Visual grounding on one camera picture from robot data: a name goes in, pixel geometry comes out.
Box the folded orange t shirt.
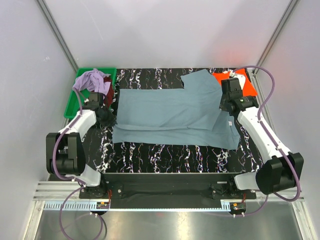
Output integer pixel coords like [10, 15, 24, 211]
[212, 68, 258, 97]

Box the grey blue t shirt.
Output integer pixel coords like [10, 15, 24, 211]
[112, 69, 240, 150]

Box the white slotted cable duct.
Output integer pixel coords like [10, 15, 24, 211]
[44, 200, 231, 212]

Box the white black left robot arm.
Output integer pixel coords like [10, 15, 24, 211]
[45, 92, 116, 198]

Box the right corner frame post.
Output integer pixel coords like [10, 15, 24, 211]
[256, 0, 300, 67]

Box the corner frame post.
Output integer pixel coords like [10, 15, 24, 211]
[256, 0, 300, 67]
[35, 0, 79, 73]

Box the aluminium frame rail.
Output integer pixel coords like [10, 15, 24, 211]
[32, 181, 304, 202]

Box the left corner frame post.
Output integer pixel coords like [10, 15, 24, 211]
[35, 0, 79, 73]

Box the lilac t shirt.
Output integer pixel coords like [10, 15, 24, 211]
[72, 68, 111, 95]

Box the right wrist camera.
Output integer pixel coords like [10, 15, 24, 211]
[229, 70, 246, 90]

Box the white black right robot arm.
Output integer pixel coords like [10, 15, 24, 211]
[220, 76, 304, 199]

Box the dark red t shirt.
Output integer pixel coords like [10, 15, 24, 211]
[103, 76, 114, 108]

